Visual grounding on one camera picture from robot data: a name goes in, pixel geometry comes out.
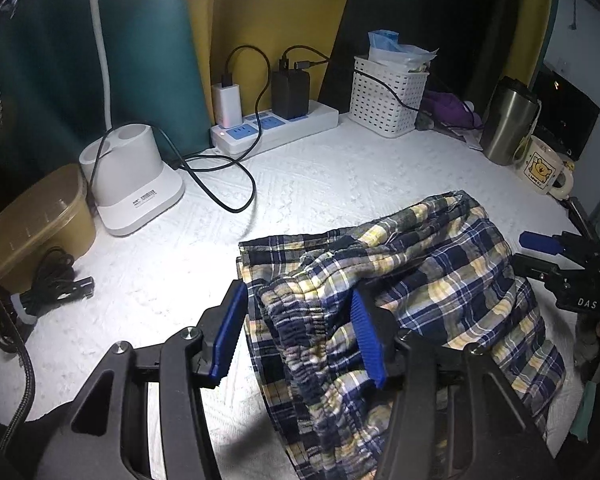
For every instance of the stainless steel tumbler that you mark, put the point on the stainless steel tumbler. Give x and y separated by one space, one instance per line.
511 115

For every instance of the yellow curtain left panel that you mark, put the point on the yellow curtain left panel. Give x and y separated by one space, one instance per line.
271 25

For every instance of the blue tissue pack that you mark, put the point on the blue tissue pack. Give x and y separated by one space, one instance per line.
386 49

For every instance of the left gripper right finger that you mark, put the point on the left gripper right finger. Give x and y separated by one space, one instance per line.
376 330

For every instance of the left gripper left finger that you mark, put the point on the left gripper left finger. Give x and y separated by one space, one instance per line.
220 328

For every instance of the blue yellow plaid pants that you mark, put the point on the blue yellow plaid pants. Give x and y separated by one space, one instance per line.
440 267

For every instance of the teal curtain left panel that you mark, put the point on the teal curtain left panel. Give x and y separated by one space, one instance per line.
72 69

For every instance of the white phone charger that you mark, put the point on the white phone charger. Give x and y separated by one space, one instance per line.
227 105

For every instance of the cream bear mug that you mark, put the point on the cream bear mug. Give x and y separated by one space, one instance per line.
539 165

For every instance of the white power strip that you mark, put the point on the white power strip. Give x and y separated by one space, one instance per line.
265 131

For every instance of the yellow curtain panel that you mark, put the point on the yellow curtain panel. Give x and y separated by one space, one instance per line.
526 49
271 25

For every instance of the tan plastic lidded box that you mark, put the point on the tan plastic lidded box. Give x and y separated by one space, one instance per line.
51 213

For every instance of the white desk lamp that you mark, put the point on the white desk lamp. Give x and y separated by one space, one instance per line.
128 180

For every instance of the white perforated storage basket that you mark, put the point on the white perforated storage basket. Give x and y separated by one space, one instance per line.
385 100

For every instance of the yellow curtain right panel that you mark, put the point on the yellow curtain right panel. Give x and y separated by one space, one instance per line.
526 49

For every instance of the purple plush toy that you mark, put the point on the purple plush toy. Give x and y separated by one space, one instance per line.
450 110

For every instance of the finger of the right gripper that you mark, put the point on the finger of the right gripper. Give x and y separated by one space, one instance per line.
550 245

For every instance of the black power adapter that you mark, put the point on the black power adapter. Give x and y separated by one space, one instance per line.
290 91

